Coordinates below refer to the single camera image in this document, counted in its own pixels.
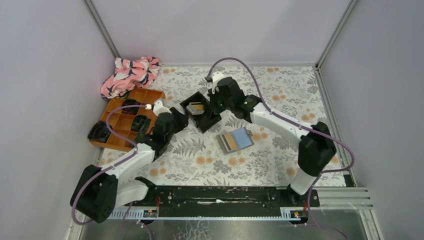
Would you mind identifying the dark rolled belt right compartment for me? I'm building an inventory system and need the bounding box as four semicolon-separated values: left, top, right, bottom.
131;115;151;143

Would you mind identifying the dark rolled belt compartment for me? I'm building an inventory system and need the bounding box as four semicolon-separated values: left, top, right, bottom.
121;98;141;116
131;115;151;143

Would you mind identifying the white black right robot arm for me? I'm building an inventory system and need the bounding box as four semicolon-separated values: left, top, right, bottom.
206;76;337;206

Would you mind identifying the black plastic card tray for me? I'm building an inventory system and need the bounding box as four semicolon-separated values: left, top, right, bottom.
179;91;222;133

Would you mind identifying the gold card in tray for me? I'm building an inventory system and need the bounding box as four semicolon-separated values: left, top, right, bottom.
190;102;204;111

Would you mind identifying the silver card in tray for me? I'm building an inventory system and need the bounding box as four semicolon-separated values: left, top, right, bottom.
186;104;205;115

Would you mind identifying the dark rolled belt outside tray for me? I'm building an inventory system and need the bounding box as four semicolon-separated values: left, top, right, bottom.
87;120;111;143

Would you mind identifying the orange compartment organizer tray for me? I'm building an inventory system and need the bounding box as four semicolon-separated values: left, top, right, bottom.
88;88;166;152

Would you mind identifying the dark rolled belt upper compartment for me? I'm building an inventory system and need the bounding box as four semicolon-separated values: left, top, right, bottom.
121;98;141;116

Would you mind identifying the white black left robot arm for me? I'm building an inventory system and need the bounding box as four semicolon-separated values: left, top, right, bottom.
70;107;189;225

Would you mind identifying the pink navy patterned cloth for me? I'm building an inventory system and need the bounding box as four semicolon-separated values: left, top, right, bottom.
100;56;161;100

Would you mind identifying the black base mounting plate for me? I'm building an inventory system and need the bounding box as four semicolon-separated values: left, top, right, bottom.
133;185;320;218

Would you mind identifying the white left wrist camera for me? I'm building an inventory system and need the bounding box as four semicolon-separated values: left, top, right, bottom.
145;98;172;117

